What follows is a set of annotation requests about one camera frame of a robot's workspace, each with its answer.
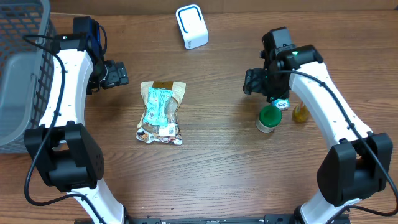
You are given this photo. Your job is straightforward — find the brown snack pouch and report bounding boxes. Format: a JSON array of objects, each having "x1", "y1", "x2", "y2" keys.
[{"x1": 136, "y1": 81, "x2": 186, "y2": 146}]

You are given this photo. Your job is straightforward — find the grey plastic basket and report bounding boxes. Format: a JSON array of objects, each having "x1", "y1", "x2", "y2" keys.
[{"x1": 1, "y1": 0, "x2": 57, "y2": 154}]

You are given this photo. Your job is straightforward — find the green lid jar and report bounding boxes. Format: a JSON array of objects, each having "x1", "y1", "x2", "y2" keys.
[{"x1": 256, "y1": 105, "x2": 282, "y2": 133}]

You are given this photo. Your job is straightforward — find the white barcode scanner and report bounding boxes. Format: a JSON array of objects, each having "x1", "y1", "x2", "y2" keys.
[{"x1": 175, "y1": 4, "x2": 209, "y2": 50}]

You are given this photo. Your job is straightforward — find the teal tissue pack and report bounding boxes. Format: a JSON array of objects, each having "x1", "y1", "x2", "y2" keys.
[{"x1": 271, "y1": 98, "x2": 290, "y2": 111}]

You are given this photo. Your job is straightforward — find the teal wipes packet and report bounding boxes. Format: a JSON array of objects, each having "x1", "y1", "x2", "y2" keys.
[{"x1": 144, "y1": 87, "x2": 172, "y2": 126}]

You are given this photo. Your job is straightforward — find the yellow dish soap bottle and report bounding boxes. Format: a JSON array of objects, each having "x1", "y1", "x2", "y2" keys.
[{"x1": 292, "y1": 101, "x2": 310, "y2": 123}]

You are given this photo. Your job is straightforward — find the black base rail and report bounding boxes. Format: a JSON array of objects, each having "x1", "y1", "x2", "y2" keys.
[{"x1": 74, "y1": 213, "x2": 352, "y2": 224}]

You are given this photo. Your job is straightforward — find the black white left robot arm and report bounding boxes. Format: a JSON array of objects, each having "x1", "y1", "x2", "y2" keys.
[{"x1": 24, "y1": 16, "x2": 131, "y2": 223}]

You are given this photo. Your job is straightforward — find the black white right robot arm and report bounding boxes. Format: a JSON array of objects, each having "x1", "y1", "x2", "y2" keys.
[{"x1": 243, "y1": 27, "x2": 397, "y2": 223}]

